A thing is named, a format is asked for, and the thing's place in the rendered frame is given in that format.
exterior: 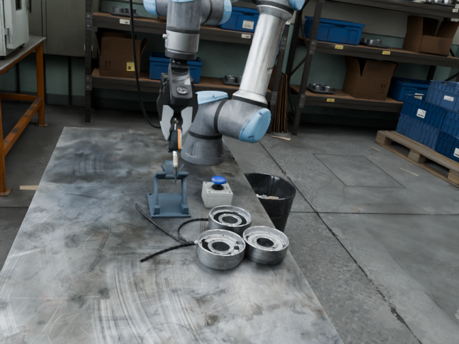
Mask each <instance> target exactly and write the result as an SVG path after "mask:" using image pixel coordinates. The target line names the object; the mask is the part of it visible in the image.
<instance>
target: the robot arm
mask: <svg viewBox="0 0 459 344"><path fill-rule="evenodd" d="M237 1H242V2H247V3H253V4H257V7H256V9H257V11H258V12H259V18H258V22H257V25H256V28H255V33H254V36H253V40H252V43H251V48H250V51H249V55H248V58H247V62H246V66H245V70H244V73H243V76H242V80H241V84H240V88H239V90H238V91H237V92H236V93H234V94H233V95H232V99H231V100H229V99H227V98H228V96H227V93H225V92H222V91H199V92H197V93H195V92H194V89H195V88H196V86H194V84H193V83H194V80H193V79H192V78H191V76H190V71H189V65H188V62H187V61H188V60H194V59H196V52H197V51H198V44H199V30H200V25H212V26H216V25H222V24H223V23H225V22H226V21H227V20H228V19H229V17H230V15H231V12H232V5H231V3H230V2H237ZM304 2H305V0H143V4H144V7H145V9H146V10H147V11H148V12H149V13H150V14H154V15H157V16H160V17H161V16H164V17H167V26H166V33H167V34H163V38H164V39H166V40H165V48H167V49H165V56H167V57H170V63H169V67H168V73H161V86H160V94H159V97H158V99H157V103H156V105H157V110H158V115H159V119H160V123H161V128H162V131H163V135H164V137H165V138H166V140H167V141H168V140H169V138H170V130H169V129H170V128H171V122H170V121H171V118H172V117H173V112H174V111H173V109H172V108H171V107H170V106H169V103H168V102H170V105H173V104H181V105H184V107H183V108H181V109H180V115H181V117H182V122H181V124H180V125H181V132H182V141H183V139H184V138H185V136H186V135H187V134H188V136H187V138H186V141H185V142H184V145H183V147H182V151H181V157H182V158H183V159H184V160H185V161H187V162H190V163H193V164H198V165H204V166H212V165H218V164H221V163H223V162H224V160H225V151H224V147H223V140H222V136H223V135H225V136H227V137H232V138H234V139H238V140H240V141H245V142H248V143H256V142H258V141H259V140H260V139H261V138H262V137H263V136H264V134H265V133H266V131H267V129H268V127H269V124H270V117H271V114H270V111H269V110H268V109H267V106H268V103H267V101H266V98H265V95H266V91H267V88H268V84H269V81H270V77H271V74H272V71H273V66H274V64H275V60H276V56H277V52H278V50H279V45H280V42H281V38H282V35H283V30H284V27H285V25H286V22H287V21H288V20H290V19H291V18H292V17H293V14H294V11H298V10H300V9H301V8H302V7H303V4H304Z"/></svg>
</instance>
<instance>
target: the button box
mask: <svg viewBox="0 0 459 344"><path fill-rule="evenodd" d="M232 196H233V193H232V191H231V189H230V187H229V185H228V183H225V184H221V185H220V187H216V184H214V183H212V182H203V188H202V194H201V197H202V199H203V202H204V205H205V208H214V207H216V206H220V205H231V204H232Z"/></svg>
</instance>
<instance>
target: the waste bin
mask: <svg viewBox="0 0 459 344"><path fill-rule="evenodd" d="M244 175H245V177H246V179H247V180H248V182H249V183H250V185H251V187H252V189H253V191H254V192H255V194H258V195H259V196H262V195H267V197H270V196H272V197H279V198H278V199H267V198H262V197H258V199H259V200H260V203H261V204H262V206H263V208H264V209H265V211H266V213H267V214H268V216H269V218H270V219H271V221H272V223H273V224H274V226H275V228H276V229H277V230H279V231H281V232H284V229H285V227H286V223H287V219H288V216H289V214H290V210H291V208H292V204H293V201H294V198H295V196H296V189H295V187H294V186H293V185H292V184H291V183H289V182H288V181H286V180H285V179H283V178H281V177H278V176H276V175H271V174H267V173H256V172H252V173H244Z"/></svg>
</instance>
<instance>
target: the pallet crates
mask: <svg viewBox="0 0 459 344"><path fill-rule="evenodd" d="M430 81H431V82H430V86H429V88H428V92H427V95H426V96H425V95H413V94H405V95H406V96H405V99H404V104H403V106H402V110H401V114H400V117H399V121H398V125H397V128H396V130H391V132H389V131H388V130H379V131H378V132H377V135H376V140H375V143H376V144H378V145H380V146H382V147H383V148H385V149H388V150H389V151H390V152H393V153H394V154H396V155H398V156H400V157H402V158H404V159H405V160H407V161H409V162H411V163H413V164H415V165H417V166H418V167H420V168H422V169H424V170H426V171H427V172H429V173H431V174H433V175H435V176H437V177H439V178H440V179H442V180H444V181H446V182H447V183H449V184H451V185H453V186H455V187H456V188H459V82H452V81H434V80H430ZM442 83H448V84H447V85H445V84H442ZM415 96H422V99H421V100H420V99H418V98H415ZM391 140H394V141H396V142H398V143H399V144H401V145H403V146H405V147H407V148H409V149H410V152H409V155H408V154H405V153H404V152H402V151H400V150H398V149H396V148H394V147H392V146H391ZM426 158H429V159H430V160H433V161H435V162H437V163H439V164H440V165H442V166H444V167H446V168H448V169H450V170H449V175H446V174H444V173H441V172H440V171H438V170H436V169H434V168H432V167H430V166H428V165H426V164H425V161H426Z"/></svg>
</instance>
